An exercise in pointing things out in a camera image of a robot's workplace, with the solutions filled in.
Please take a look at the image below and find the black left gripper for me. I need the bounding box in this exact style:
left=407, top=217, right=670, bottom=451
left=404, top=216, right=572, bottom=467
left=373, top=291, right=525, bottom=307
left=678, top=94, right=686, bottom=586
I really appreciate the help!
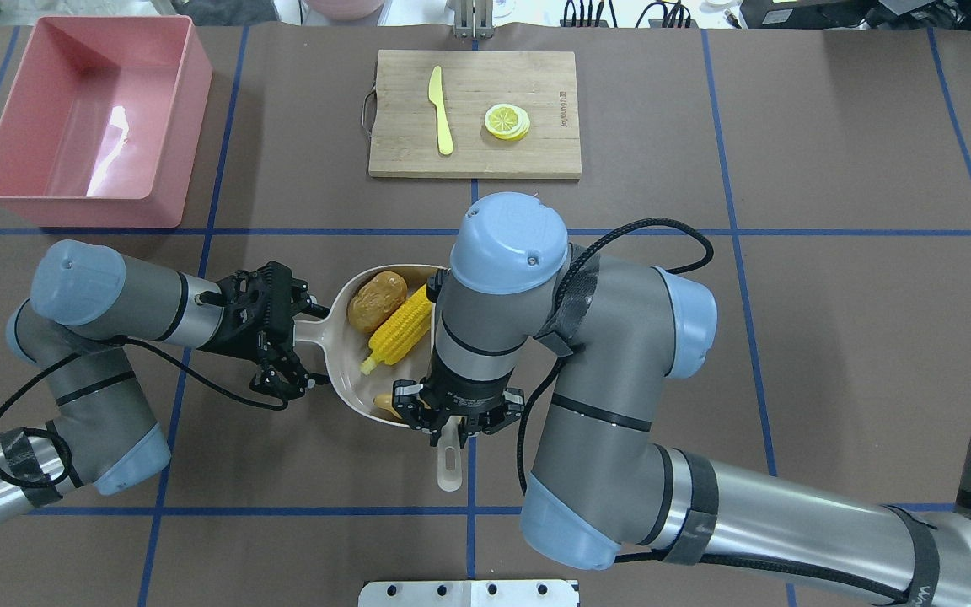
left=197, top=262, right=330, bottom=411

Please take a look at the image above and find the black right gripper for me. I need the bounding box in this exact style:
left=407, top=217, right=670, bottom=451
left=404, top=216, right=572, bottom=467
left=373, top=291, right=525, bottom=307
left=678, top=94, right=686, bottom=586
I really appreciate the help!
left=392, top=379, right=525, bottom=449

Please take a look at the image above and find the beige hand brush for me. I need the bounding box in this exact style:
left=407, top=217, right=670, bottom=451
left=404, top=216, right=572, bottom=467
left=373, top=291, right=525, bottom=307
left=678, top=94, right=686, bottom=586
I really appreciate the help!
left=437, top=417, right=463, bottom=492

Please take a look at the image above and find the beige dustpan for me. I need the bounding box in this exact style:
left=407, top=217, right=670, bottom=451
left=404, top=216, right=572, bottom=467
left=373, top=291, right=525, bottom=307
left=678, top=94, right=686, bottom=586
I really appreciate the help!
left=294, top=264, right=440, bottom=429

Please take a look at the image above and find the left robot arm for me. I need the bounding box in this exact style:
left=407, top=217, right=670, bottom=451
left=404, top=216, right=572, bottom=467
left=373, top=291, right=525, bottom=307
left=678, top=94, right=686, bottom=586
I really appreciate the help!
left=0, top=239, right=329, bottom=524

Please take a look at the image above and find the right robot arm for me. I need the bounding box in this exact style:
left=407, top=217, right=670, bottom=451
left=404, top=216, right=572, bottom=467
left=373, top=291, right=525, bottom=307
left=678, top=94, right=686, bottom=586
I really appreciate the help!
left=394, top=192, right=971, bottom=606

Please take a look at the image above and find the pink plastic bin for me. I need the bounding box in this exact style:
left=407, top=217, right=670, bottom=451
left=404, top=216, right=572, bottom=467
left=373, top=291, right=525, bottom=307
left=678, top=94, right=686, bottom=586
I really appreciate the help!
left=0, top=15, right=213, bottom=229

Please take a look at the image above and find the toy ginger root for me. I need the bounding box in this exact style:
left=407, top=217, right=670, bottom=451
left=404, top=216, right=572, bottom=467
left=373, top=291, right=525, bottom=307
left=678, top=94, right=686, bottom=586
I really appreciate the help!
left=373, top=393, right=404, bottom=423

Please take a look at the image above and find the toy potato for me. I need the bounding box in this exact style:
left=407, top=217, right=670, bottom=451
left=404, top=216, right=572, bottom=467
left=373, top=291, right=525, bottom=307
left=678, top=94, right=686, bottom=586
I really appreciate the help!
left=346, top=271, right=408, bottom=335

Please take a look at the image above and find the yellow toy corn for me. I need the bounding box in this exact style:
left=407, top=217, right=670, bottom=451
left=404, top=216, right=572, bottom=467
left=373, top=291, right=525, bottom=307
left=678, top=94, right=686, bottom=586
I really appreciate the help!
left=359, top=285, right=432, bottom=375

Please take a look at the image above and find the wooden cutting board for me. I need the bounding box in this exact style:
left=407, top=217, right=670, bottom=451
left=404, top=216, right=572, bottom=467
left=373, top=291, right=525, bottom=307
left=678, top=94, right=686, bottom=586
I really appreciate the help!
left=367, top=50, right=582, bottom=180

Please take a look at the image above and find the yellow toy knife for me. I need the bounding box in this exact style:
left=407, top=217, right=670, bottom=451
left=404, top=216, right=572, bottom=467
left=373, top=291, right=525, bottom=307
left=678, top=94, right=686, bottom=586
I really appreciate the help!
left=427, top=65, right=454, bottom=157

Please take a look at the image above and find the yellow toy lemon slice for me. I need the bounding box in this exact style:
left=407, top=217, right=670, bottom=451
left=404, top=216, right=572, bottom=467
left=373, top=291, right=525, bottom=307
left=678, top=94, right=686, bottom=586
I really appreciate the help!
left=483, top=104, right=531, bottom=141

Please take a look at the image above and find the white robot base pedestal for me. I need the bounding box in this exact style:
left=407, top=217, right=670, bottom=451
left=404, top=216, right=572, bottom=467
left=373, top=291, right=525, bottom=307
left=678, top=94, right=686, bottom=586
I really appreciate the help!
left=357, top=579, right=582, bottom=606

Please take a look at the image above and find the aluminium frame post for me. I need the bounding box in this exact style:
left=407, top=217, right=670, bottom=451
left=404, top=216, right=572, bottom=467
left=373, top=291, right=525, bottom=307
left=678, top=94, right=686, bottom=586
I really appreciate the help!
left=446, top=0, right=496, bottom=40

